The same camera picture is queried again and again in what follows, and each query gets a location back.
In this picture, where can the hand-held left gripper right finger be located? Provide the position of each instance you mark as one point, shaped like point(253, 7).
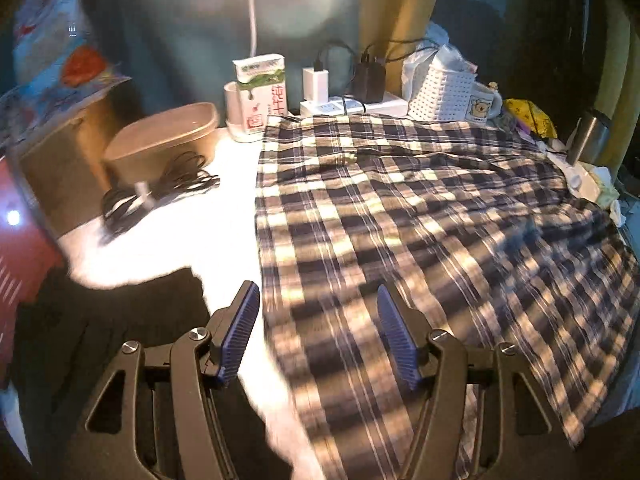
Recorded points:
point(397, 340)

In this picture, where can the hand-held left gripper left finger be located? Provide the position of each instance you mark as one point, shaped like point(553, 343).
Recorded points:
point(240, 330)

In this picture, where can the plaid flannel shirt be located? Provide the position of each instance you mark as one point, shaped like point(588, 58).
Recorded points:
point(400, 210)

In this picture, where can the black garment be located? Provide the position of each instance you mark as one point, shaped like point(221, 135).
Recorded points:
point(125, 305)

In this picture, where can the beige plastic tub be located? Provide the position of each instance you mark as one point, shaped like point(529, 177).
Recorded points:
point(160, 135)

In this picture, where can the tablet with red screen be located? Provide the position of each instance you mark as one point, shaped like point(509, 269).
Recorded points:
point(25, 260)

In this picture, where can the white power strip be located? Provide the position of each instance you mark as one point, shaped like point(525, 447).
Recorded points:
point(385, 105)

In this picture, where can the green and white milk carton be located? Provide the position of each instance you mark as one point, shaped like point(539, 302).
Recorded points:
point(260, 95)

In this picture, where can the cardboard box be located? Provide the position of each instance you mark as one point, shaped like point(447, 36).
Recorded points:
point(65, 170)

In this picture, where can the white printed mug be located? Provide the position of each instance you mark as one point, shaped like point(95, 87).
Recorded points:
point(482, 105)

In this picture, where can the white perforated basket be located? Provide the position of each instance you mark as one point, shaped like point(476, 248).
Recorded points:
point(440, 92)

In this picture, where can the white charger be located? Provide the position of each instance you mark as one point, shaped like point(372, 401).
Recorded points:
point(316, 85)

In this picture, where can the yellow cloth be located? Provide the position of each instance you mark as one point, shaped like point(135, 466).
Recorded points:
point(532, 117)

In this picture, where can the black charger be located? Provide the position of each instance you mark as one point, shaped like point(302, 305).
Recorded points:
point(369, 80)

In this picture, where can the white plastic bag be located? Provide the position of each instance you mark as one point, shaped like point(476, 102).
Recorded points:
point(415, 67)

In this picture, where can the steel tumbler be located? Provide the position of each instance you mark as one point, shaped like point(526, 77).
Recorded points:
point(587, 135)

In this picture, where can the yellow curtain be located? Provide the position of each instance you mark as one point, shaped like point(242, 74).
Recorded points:
point(395, 20)

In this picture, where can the white desk lamp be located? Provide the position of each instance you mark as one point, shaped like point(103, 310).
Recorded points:
point(252, 10)

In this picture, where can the snack bag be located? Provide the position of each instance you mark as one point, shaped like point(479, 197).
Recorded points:
point(55, 35)

